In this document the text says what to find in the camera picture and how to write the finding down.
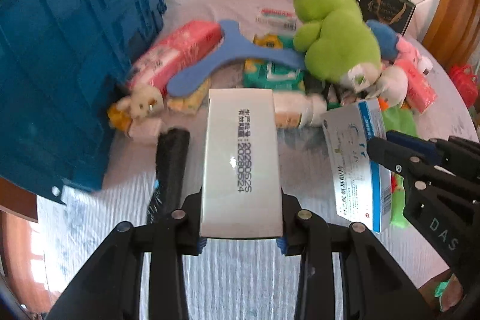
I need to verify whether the pink tissue box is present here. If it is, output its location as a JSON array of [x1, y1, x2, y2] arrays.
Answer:
[[394, 58, 438, 114]]

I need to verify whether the white blue medicine box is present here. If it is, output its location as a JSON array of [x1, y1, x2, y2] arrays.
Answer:
[[322, 99, 391, 233]]

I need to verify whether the white penguin plush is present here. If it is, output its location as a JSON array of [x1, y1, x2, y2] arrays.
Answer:
[[367, 65, 408, 107]]

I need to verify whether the green frog plush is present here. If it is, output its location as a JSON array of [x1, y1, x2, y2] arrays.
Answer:
[[293, 0, 382, 93]]

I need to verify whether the tall white medicine box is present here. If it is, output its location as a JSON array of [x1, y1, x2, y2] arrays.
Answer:
[[200, 88, 283, 240]]

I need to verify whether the person hand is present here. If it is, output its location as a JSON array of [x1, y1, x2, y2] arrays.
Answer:
[[434, 274, 464, 313]]

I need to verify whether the green plush cloth toy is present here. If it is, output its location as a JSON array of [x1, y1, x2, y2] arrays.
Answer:
[[382, 106, 418, 228]]

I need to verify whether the blue pink plush toy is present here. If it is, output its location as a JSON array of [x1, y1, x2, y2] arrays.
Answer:
[[366, 19, 433, 76]]

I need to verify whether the white pill bottle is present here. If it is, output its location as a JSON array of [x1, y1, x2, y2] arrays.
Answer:
[[273, 91, 327, 128]]

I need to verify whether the black gift bag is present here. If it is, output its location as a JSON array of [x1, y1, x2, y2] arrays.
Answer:
[[356, 0, 416, 35]]

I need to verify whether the black cylinder roll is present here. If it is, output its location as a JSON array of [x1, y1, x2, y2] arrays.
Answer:
[[146, 127, 191, 224]]

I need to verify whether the small pink white box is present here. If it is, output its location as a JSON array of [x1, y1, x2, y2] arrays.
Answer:
[[127, 117, 164, 145]]

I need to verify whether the green wipes pack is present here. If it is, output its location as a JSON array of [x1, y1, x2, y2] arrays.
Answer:
[[242, 58, 305, 92]]

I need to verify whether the yellow snack packet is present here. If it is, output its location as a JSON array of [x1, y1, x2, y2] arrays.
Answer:
[[253, 34, 294, 49]]

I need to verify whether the red white flat box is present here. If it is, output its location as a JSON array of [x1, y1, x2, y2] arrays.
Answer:
[[256, 8, 298, 31]]

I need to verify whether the small cream bear plush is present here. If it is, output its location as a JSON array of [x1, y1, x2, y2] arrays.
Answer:
[[106, 85, 164, 132]]

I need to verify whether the yellow sponge pack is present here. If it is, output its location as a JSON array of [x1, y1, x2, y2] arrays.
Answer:
[[167, 78, 211, 115]]

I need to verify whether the blue foam boomerang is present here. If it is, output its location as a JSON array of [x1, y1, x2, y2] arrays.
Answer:
[[167, 19, 306, 97]]

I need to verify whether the long pink tissue pack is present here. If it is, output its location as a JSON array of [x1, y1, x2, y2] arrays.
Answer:
[[125, 20, 222, 95]]

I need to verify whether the blue plastic crate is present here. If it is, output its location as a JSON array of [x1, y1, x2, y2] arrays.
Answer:
[[1, 0, 166, 202]]

